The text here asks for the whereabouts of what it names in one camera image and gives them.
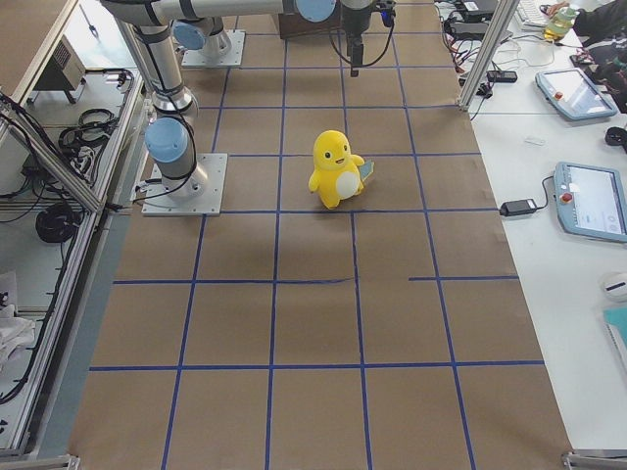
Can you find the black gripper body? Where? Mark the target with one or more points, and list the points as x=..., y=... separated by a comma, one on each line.
x=354, y=23

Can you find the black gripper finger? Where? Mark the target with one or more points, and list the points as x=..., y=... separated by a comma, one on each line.
x=355, y=53

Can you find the yellow plush dinosaur toy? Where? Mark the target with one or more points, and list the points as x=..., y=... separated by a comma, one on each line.
x=338, y=174

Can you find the yellow drink bottle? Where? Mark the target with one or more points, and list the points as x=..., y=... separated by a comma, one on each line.
x=560, y=23

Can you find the teach pendant far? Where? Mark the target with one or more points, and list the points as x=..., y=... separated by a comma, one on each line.
x=574, y=95

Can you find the teach pendant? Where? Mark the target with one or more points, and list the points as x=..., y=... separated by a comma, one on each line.
x=590, y=201
x=574, y=95

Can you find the black power adapter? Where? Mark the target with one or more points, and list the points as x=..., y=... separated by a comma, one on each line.
x=518, y=207

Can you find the teach pendant near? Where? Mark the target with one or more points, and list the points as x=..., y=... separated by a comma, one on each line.
x=590, y=201

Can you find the white computer mouse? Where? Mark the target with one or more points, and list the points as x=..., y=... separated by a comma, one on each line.
x=613, y=286

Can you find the aluminium frame post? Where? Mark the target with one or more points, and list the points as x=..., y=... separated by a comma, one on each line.
x=498, y=25

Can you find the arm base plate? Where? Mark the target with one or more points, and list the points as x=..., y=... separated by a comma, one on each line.
x=200, y=194
x=196, y=59

